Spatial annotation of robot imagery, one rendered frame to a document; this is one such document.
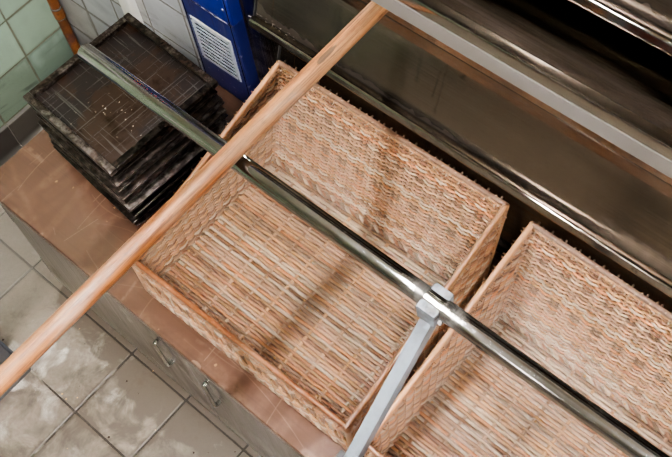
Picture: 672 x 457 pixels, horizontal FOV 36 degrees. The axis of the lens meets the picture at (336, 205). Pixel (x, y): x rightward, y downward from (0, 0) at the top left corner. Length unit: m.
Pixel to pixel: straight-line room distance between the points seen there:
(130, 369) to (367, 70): 1.20
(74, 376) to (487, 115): 1.45
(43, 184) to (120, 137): 0.33
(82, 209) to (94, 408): 0.64
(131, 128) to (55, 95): 0.19
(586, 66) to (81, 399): 1.78
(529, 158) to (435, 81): 0.21
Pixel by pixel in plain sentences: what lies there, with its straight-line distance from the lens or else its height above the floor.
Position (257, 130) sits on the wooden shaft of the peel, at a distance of 1.52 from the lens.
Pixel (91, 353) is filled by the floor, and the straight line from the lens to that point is 2.77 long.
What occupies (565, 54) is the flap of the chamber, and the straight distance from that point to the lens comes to 1.32.
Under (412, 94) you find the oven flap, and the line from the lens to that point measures 1.80.
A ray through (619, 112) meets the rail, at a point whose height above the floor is 1.44.
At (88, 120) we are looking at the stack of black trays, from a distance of 2.11.
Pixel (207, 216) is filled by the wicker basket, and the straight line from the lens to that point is 2.13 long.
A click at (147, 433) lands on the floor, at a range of 2.65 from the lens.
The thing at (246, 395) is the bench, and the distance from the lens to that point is 2.00.
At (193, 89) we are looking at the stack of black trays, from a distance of 2.09.
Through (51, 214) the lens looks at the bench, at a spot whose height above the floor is 0.58.
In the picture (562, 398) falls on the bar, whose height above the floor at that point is 1.17.
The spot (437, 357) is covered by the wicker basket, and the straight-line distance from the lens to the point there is 1.81.
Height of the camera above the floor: 2.44
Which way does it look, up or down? 60 degrees down
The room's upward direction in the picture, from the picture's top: 10 degrees counter-clockwise
